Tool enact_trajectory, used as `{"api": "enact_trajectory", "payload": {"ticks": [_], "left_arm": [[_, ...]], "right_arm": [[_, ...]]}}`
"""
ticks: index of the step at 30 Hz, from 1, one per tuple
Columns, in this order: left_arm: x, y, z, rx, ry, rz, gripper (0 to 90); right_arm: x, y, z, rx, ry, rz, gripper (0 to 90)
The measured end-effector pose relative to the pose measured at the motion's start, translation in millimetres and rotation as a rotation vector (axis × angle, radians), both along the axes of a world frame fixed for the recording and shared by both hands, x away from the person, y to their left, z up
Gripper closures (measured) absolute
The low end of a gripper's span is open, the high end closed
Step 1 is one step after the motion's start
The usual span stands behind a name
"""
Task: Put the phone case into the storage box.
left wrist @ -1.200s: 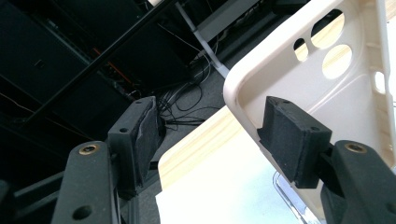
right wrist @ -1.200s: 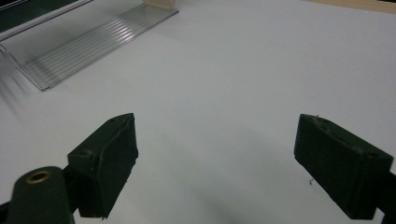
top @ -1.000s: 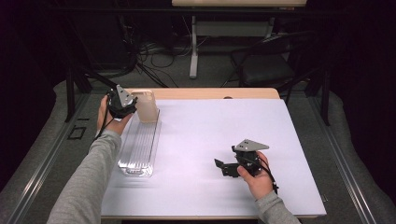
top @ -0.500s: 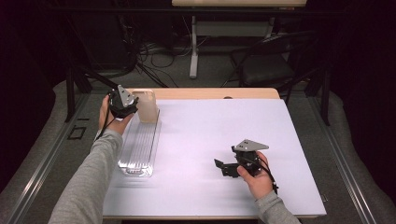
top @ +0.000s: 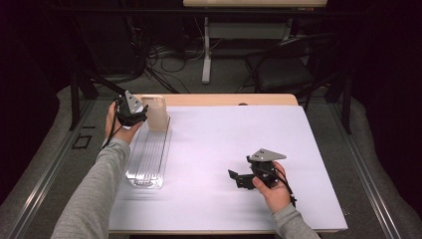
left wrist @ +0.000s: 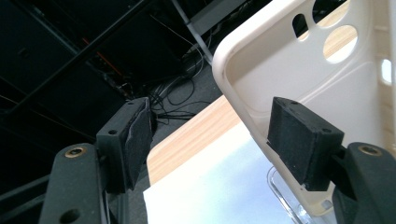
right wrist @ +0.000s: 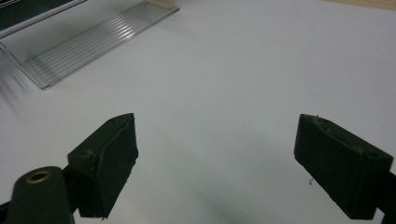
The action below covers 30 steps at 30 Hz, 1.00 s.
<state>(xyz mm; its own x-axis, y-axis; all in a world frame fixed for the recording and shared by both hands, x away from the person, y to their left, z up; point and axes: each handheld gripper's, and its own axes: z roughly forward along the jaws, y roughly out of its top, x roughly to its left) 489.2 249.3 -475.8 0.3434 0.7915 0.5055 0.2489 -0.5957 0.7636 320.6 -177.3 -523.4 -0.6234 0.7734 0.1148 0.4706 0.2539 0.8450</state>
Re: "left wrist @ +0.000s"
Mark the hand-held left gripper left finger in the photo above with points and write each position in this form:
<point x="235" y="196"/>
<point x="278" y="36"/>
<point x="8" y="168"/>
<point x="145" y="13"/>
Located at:
<point x="124" y="149"/>

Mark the white paper sheet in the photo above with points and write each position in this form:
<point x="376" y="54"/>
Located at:
<point x="202" y="193"/>

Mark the beige phone case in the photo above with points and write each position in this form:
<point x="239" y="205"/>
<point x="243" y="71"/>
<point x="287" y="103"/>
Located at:
<point x="280" y="62"/>

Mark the clear plastic package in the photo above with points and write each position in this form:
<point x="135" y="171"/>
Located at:
<point x="286" y="199"/>

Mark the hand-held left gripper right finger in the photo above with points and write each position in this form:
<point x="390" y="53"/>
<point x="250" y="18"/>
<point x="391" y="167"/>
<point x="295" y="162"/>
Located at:
<point x="302" y="140"/>

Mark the wooden table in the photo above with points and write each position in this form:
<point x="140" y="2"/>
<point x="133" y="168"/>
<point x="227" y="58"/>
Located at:
<point x="193" y="137"/>

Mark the black crossbar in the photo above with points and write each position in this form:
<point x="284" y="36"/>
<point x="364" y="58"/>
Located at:
<point x="77" y="56"/>

